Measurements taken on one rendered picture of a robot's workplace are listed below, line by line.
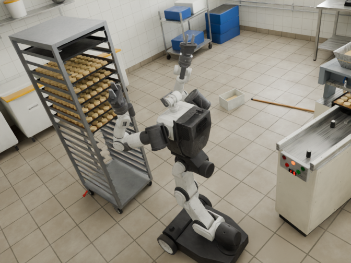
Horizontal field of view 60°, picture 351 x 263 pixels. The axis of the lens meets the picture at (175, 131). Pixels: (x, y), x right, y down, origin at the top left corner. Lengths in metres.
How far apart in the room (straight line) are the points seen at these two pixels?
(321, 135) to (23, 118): 3.71
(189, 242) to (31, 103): 2.97
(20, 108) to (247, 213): 3.22
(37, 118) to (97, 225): 2.06
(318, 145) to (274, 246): 0.95
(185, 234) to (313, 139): 1.31
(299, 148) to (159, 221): 1.49
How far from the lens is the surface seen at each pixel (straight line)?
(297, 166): 2.33
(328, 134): 2.58
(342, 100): 2.85
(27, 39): 2.51
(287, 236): 2.92
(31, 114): 4.67
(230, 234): 2.48
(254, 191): 3.21
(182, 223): 2.78
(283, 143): 2.38
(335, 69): 2.75
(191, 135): 1.80
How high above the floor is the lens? 2.41
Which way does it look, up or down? 36 degrees down
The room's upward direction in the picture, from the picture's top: 12 degrees counter-clockwise
